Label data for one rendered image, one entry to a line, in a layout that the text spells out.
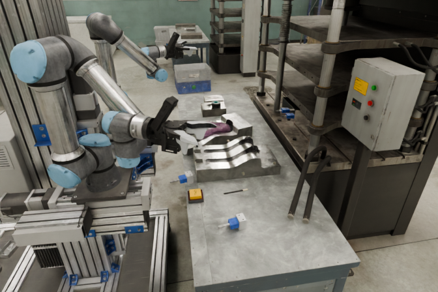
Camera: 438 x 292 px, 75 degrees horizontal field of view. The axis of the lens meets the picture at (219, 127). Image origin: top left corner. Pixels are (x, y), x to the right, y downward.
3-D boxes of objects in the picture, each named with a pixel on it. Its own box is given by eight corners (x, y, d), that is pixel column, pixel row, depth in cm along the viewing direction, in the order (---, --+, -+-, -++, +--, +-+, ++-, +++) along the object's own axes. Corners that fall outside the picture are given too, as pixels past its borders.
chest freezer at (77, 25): (116, 51, 803) (111, 15, 759) (113, 57, 736) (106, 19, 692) (58, 53, 779) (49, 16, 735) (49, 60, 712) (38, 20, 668)
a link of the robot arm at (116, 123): (117, 128, 100) (113, 105, 96) (145, 133, 97) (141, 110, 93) (102, 139, 93) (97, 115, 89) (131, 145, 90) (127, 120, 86)
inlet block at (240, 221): (219, 235, 133) (219, 227, 130) (216, 227, 137) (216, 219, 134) (246, 228, 136) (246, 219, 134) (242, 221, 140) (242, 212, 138)
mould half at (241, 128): (188, 156, 191) (186, 141, 186) (175, 138, 212) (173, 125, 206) (251, 139, 211) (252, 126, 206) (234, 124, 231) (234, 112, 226)
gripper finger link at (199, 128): (213, 136, 95) (185, 139, 92) (214, 119, 93) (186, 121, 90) (216, 140, 92) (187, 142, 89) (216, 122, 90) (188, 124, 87)
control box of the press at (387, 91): (328, 285, 195) (387, 75, 126) (308, 248, 222) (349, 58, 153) (358, 281, 198) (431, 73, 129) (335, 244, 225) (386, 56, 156)
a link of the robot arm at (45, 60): (102, 173, 118) (70, 36, 93) (75, 196, 106) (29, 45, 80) (78, 167, 122) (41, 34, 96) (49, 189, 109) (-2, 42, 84)
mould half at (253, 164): (197, 182, 166) (196, 163, 160) (193, 158, 189) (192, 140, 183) (279, 174, 173) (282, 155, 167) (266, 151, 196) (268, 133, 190)
